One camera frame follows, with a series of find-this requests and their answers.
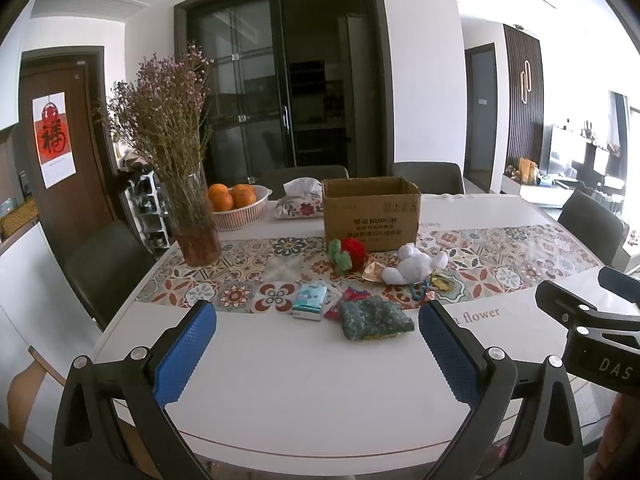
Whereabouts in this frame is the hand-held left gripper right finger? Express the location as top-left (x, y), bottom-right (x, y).
top-left (417, 301), bottom-right (583, 480)

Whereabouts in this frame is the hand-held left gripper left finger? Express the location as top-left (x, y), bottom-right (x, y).
top-left (51, 300), bottom-right (218, 480)

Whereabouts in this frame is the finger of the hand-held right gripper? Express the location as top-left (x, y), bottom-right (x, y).
top-left (597, 266), bottom-right (640, 306)
top-left (535, 280), bottom-right (640, 351)

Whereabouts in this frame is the white plush toy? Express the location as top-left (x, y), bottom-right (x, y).
top-left (381, 243), bottom-right (449, 285)

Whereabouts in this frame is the rose gold snack packet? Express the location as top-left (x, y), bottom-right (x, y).
top-left (362, 255), bottom-right (401, 286)

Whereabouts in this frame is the brown cardboard box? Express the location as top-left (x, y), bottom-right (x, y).
top-left (321, 176), bottom-right (422, 253)

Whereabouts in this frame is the grey dining chair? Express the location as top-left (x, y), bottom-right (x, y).
top-left (65, 220), bottom-right (158, 331)
top-left (390, 161), bottom-right (466, 196)
top-left (255, 165), bottom-right (350, 201)
top-left (557, 190), bottom-right (631, 267)

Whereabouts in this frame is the green scouring pad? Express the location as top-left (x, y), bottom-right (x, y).
top-left (337, 296), bottom-right (416, 342)

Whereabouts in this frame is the tablecloth with patterned band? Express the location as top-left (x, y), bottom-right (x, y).
top-left (132, 194), bottom-right (608, 331)

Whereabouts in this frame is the small red packet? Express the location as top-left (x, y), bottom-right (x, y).
top-left (322, 287), bottom-right (361, 321)

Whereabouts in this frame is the white media console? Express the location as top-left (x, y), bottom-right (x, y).
top-left (501, 175), bottom-right (568, 207)

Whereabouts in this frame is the blue tissue packet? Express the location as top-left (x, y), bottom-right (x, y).
top-left (291, 281), bottom-right (331, 321)

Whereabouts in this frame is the red and green strawberry plush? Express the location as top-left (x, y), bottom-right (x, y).
top-left (327, 237), bottom-right (370, 277)

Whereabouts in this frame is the white slatted fruit basket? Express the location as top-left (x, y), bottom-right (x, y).
top-left (207, 185), bottom-right (271, 232)

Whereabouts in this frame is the white shoe rack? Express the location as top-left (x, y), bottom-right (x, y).
top-left (125, 167), bottom-right (173, 251)

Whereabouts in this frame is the pile of oranges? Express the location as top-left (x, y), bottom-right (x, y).
top-left (207, 183), bottom-right (257, 212)

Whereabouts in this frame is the wooden chair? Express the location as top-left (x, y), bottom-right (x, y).
top-left (7, 345), bottom-right (151, 480)

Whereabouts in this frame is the floral tissue pack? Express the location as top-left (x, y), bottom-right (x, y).
top-left (274, 178), bottom-right (325, 220)

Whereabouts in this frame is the brown wooden door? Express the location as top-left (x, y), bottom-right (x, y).
top-left (19, 46), bottom-right (120, 266)

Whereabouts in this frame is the woven storage basket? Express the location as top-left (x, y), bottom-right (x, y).
top-left (0, 199), bottom-right (41, 241)

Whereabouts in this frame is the dark interior door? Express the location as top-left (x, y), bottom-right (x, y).
top-left (464, 42), bottom-right (501, 192)

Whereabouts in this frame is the dried flower bouquet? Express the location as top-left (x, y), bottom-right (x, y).
top-left (97, 42), bottom-right (216, 241)

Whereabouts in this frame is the dark glass sliding door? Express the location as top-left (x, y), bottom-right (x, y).
top-left (173, 0), bottom-right (396, 186)

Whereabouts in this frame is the blue keychain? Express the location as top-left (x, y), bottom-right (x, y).
top-left (407, 280), bottom-right (436, 305)

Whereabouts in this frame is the dark slatted wall panel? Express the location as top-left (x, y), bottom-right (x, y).
top-left (502, 24), bottom-right (545, 177)

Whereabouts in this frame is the red and white wall calendar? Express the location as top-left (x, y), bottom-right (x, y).
top-left (32, 92), bottom-right (76, 190)

